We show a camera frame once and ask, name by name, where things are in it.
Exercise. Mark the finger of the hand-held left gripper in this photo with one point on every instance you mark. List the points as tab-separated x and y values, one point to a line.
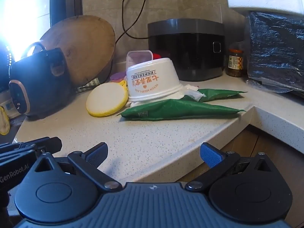
47	143

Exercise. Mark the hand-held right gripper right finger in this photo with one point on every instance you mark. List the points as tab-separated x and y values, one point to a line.
210	155

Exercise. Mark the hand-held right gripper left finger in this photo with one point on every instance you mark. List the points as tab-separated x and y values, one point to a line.
97	153

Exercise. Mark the large green snack packet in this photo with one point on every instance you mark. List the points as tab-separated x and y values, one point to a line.
180	109

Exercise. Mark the yellow cloth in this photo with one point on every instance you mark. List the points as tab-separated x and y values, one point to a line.
3	121

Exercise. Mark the round yellow white sponge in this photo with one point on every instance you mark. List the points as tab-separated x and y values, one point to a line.
104	99

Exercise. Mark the small green snack packet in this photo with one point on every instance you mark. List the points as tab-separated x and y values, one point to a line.
220	94

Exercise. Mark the striped cloth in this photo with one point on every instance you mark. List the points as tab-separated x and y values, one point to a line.
89	84

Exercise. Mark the purple plastic item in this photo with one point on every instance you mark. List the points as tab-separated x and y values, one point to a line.
117	77

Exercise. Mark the white printed takeaway bowl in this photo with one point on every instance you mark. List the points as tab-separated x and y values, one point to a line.
152	80

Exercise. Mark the glass pickle jar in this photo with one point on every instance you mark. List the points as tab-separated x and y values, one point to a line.
235	63

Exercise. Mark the clear plastic food container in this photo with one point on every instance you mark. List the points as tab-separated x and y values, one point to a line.
139	57

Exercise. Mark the round wooden cutting board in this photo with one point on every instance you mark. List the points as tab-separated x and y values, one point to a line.
85	45

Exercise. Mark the grey black rice cooker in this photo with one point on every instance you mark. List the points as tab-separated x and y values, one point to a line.
185	49

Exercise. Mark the red plastic item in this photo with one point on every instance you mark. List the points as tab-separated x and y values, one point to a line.
156	56

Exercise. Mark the black plastic bag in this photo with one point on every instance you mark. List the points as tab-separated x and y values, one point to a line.
275	49

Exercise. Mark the dark window frame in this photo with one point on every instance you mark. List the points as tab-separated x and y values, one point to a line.
66	0

